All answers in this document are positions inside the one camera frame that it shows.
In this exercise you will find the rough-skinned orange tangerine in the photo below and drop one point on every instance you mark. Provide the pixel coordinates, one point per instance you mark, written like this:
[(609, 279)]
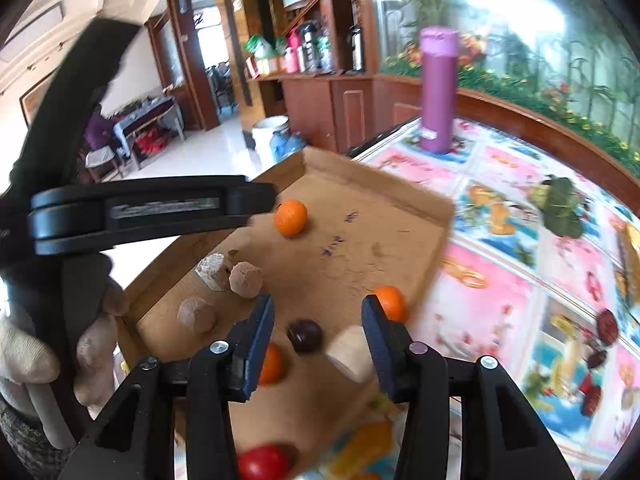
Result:
[(290, 217)]

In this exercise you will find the green flask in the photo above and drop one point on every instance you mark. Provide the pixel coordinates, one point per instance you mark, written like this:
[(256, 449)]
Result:
[(325, 52)]

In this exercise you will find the background dining table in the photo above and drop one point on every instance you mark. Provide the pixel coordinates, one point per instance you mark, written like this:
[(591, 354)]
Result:
[(147, 120)]

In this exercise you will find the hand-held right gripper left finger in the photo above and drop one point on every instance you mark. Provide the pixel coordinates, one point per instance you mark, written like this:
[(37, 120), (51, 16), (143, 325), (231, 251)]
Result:
[(257, 352)]

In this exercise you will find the black thermos jug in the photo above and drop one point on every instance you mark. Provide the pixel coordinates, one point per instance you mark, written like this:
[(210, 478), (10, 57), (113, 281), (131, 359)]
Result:
[(308, 45)]

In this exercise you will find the large beige sugarcane chunk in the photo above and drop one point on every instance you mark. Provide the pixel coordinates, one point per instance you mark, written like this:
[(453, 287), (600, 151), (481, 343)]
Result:
[(347, 355)]

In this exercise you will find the brown cardboard box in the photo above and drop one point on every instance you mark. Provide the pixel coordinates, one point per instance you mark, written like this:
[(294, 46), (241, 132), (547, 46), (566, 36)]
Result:
[(360, 220)]

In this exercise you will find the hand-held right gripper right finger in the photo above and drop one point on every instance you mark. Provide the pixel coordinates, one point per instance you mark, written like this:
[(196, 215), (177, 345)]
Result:
[(380, 352)]

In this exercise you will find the purple thermos bottle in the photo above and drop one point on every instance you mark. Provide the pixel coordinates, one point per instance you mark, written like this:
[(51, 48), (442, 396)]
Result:
[(438, 90)]

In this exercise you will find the green leafy vegetable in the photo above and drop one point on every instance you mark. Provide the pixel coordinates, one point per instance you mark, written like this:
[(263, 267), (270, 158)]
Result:
[(557, 205)]

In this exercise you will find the person's left hand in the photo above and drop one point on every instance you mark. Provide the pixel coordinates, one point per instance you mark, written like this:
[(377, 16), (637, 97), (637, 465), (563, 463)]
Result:
[(97, 360)]

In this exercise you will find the silver thermos jug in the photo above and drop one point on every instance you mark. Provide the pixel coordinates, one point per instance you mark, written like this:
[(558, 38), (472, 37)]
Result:
[(356, 49)]

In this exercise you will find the pink flask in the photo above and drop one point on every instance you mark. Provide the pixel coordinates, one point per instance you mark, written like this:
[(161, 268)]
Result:
[(291, 57)]

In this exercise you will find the small dark red date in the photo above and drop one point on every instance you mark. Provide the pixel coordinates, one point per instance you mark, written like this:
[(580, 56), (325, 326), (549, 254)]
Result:
[(596, 358)]

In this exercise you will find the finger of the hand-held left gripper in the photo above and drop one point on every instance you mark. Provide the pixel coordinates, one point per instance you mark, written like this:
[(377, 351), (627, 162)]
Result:
[(75, 220)]

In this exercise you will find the white plastic bucket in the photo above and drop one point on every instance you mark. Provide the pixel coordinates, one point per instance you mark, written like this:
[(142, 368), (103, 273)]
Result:
[(267, 135)]

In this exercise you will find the flower mural glass panel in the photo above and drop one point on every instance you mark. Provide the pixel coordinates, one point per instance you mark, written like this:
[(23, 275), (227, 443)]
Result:
[(550, 60)]

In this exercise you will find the dark purple round fruit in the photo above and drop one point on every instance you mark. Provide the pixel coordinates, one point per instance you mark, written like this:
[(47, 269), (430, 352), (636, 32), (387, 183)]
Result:
[(305, 335)]

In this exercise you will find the wooden sideboard cabinet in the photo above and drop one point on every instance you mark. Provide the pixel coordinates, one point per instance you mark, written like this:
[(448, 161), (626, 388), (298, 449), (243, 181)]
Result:
[(320, 105)]

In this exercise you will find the blue plastic bag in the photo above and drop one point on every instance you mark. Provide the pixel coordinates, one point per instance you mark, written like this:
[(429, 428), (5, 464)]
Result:
[(289, 146)]

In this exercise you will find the large wrinkled red date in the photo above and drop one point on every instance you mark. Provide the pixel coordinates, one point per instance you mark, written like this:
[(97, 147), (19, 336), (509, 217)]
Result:
[(608, 324)]

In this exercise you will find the red cherry tomato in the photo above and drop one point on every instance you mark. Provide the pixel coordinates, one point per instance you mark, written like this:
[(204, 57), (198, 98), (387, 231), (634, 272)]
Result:
[(262, 464)]

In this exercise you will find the green bag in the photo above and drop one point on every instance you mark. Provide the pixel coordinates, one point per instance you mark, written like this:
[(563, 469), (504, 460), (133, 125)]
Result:
[(260, 47)]

